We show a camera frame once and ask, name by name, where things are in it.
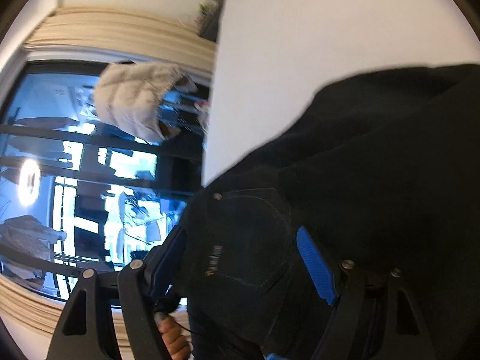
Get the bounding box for large glass window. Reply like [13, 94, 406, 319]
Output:
[0, 47, 212, 302]

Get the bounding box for dark grey nightstand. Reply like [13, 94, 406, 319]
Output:
[195, 0, 227, 42]

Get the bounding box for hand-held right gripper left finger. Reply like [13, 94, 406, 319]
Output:
[47, 226, 187, 360]

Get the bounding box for person's left hand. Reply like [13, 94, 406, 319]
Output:
[157, 317, 191, 360]

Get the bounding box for black pants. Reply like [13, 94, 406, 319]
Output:
[174, 64, 480, 360]

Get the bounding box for cream curtain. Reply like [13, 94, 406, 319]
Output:
[22, 7, 218, 83]
[0, 270, 132, 349]

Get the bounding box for bed with grey sheet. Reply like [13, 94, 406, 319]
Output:
[202, 0, 480, 188]

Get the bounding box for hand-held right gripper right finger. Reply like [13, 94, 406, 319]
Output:
[295, 226, 436, 360]

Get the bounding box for beige puffer jacket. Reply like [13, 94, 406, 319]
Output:
[94, 62, 188, 144]

